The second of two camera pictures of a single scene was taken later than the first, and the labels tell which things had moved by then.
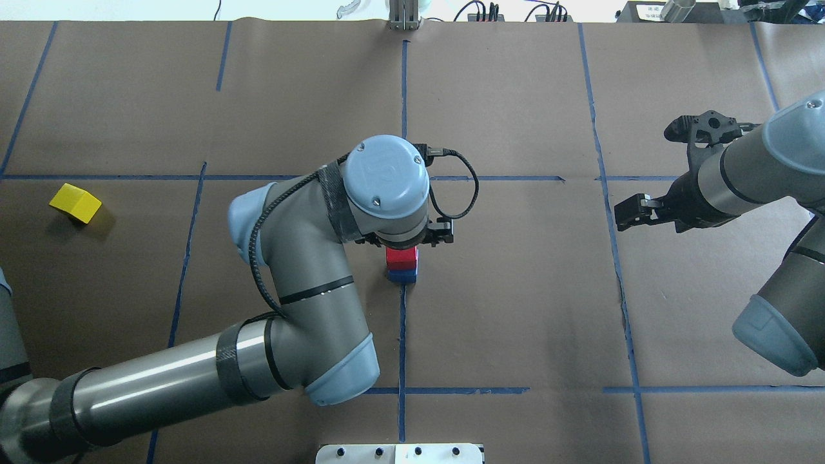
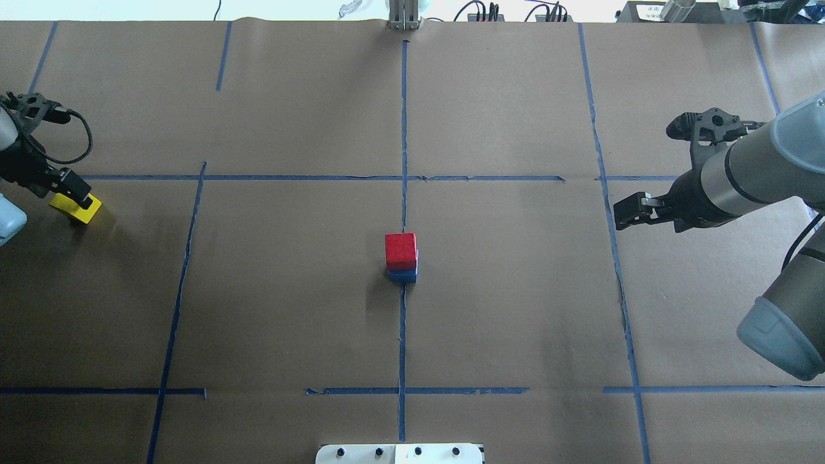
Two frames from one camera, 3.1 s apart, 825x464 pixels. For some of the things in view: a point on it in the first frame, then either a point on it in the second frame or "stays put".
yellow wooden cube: (78, 202) stays put
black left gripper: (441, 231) -> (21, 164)
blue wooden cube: (403, 276) stays put
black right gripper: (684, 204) stays put
